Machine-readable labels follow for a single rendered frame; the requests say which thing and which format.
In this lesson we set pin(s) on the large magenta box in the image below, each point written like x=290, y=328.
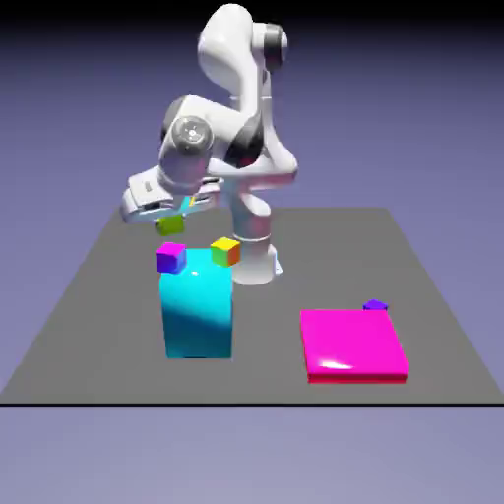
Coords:
x=350, y=342

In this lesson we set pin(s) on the small yellow green orange cube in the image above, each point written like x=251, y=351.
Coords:
x=224, y=252

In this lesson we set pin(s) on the small lime green cube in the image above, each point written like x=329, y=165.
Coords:
x=170, y=225

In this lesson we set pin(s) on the small magenta purple cube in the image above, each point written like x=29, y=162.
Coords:
x=169, y=258

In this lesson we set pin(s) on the small violet cube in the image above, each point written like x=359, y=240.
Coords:
x=375, y=304

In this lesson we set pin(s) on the large cyan box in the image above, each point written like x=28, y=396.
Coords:
x=197, y=307

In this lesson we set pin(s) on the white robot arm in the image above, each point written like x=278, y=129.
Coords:
x=252, y=220

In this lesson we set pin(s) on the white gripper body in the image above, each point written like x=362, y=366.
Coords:
x=138, y=210

